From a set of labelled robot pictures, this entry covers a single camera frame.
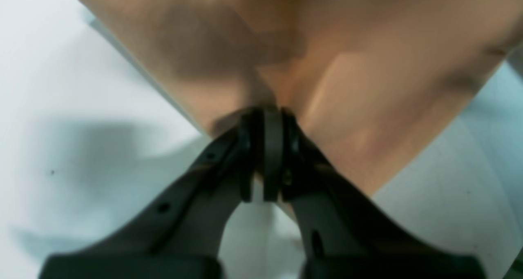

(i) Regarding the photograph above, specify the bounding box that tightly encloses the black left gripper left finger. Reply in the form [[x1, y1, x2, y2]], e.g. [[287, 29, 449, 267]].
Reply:
[[39, 108, 263, 279]]

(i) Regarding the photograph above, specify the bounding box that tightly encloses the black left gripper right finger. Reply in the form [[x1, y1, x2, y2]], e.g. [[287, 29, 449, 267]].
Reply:
[[263, 107, 485, 279]]

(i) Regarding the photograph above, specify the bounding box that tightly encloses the peach t-shirt with emoji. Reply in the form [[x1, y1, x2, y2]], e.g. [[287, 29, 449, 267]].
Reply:
[[80, 0, 522, 195]]

